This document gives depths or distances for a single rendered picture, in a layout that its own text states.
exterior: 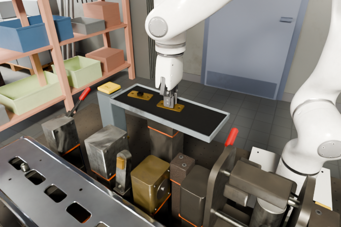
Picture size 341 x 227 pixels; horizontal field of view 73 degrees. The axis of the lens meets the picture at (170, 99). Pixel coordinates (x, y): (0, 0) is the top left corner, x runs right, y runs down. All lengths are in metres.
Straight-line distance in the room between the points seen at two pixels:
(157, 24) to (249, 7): 2.60
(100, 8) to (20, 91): 1.36
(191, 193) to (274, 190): 0.20
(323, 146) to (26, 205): 0.78
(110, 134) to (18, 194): 0.29
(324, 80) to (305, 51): 2.49
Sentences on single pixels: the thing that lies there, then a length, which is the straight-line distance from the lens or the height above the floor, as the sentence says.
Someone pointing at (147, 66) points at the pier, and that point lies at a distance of 3.61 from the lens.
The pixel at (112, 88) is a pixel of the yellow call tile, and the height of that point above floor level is 1.16.
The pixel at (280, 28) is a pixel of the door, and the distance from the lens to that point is 3.08.
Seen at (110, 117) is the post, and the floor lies 1.05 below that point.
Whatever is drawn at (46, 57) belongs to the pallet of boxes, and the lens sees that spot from 4.40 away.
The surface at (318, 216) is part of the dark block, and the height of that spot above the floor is 1.12.
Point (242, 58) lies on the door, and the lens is 3.23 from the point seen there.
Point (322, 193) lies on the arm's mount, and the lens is 1.12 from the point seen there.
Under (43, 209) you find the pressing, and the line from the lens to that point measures 0.74.
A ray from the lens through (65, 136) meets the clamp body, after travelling 0.93.
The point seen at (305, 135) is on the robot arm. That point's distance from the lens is 0.72.
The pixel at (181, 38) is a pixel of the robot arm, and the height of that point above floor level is 1.39.
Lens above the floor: 1.55
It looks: 30 degrees down
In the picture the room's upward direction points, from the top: straight up
